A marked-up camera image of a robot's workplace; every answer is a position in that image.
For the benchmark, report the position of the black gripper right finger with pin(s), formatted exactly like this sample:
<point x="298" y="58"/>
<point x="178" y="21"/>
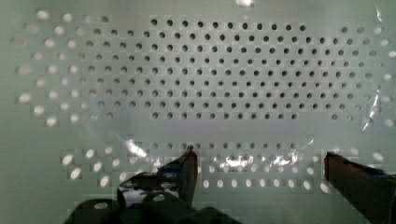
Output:
<point x="371" y="191"/>

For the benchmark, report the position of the green plastic strainer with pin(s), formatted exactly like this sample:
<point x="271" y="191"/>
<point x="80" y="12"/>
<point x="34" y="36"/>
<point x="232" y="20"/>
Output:
<point x="96" y="91"/>

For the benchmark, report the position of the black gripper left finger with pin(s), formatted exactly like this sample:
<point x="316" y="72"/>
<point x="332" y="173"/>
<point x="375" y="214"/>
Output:
<point x="177" y="177"/>

